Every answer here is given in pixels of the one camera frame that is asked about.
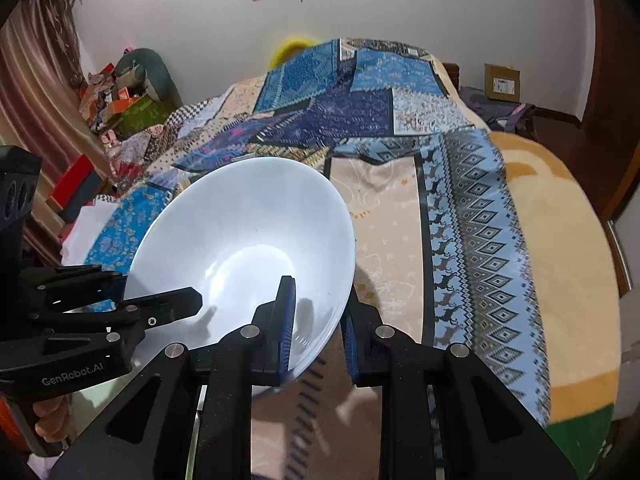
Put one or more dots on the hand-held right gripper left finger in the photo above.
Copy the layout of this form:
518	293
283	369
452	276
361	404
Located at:
286	330

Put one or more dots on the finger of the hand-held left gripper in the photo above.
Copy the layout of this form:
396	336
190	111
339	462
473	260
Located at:
170	302
70	285

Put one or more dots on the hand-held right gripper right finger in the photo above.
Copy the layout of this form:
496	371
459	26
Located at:
350	345

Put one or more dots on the white bowl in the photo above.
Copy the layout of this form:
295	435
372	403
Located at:
240	230

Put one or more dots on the person's left hand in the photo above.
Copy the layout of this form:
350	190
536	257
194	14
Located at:
50	420

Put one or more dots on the white cloth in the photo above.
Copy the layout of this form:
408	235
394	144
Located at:
82	240

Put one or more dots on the dark blue box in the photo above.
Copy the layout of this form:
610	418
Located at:
82	202

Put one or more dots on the red box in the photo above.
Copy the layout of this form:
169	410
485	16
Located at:
72	180

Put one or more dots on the patchwork patterned blanket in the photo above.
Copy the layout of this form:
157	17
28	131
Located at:
390	240

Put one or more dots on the pink toy figure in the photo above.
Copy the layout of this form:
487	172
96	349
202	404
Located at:
111	142

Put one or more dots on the green patterned box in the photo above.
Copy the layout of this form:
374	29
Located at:
145	117

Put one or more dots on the pile of colourful boxes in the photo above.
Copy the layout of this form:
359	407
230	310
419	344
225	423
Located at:
107	97

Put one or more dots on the striped brown curtain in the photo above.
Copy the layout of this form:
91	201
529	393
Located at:
35	85

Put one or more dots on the beige fleece blanket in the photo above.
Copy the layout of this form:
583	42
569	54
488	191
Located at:
565	270

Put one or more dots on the grey-green cushion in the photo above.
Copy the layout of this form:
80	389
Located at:
155	70

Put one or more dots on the purple cloth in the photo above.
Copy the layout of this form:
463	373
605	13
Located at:
480	105

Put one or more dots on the yellow plastic object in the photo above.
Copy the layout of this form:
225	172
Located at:
287	45

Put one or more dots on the wooden bed headboard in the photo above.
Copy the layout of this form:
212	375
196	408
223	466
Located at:
451	77

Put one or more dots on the cardboard box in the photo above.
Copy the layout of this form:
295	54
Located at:
500	82

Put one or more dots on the wooden door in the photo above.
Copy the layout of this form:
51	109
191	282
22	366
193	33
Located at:
615	110

